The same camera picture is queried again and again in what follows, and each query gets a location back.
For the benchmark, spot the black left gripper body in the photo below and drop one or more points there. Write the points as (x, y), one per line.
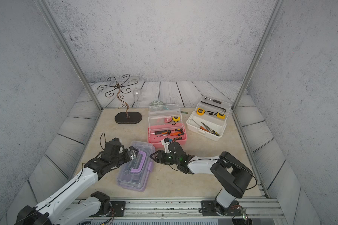
(122, 158)

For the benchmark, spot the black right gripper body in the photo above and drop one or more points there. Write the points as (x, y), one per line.
(169, 160)

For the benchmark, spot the purple toolbox with clear lid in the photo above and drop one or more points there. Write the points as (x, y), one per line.
(134, 174)

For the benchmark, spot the pink toolbox with clear lid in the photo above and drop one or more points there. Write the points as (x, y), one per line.
(156, 116)

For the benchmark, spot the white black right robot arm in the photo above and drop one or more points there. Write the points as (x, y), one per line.
(233, 175)

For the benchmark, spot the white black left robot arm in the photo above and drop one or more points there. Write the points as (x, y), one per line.
(54, 210)

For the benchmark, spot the black orange screwdriver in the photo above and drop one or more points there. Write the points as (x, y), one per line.
(165, 132)

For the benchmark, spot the yellow tape measure pink box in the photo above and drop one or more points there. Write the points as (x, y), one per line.
(176, 119)

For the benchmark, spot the brown metal jewelry stand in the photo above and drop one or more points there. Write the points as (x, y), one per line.
(118, 89)

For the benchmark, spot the white open toolbox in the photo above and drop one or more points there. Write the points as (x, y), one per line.
(209, 118)

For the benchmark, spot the yellow tape measure left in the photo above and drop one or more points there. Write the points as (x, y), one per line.
(200, 111)

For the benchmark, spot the clear glass bottle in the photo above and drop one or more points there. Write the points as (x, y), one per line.
(137, 94)

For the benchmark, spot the long black hex key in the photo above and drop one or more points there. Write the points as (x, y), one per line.
(223, 109)

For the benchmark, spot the black silver ratchet tool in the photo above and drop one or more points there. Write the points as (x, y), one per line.
(213, 100)

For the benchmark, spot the orange handle screwdriver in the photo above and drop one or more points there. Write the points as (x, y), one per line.
(173, 134)

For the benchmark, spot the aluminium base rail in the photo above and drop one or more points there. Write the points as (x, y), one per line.
(184, 211)

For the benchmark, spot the left aluminium frame post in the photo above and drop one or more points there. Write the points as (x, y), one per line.
(46, 13)

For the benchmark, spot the aluminium frame post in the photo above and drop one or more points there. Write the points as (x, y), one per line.
(259, 51)
(46, 13)

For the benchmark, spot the right aluminium frame post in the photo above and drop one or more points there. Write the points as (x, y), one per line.
(259, 51)

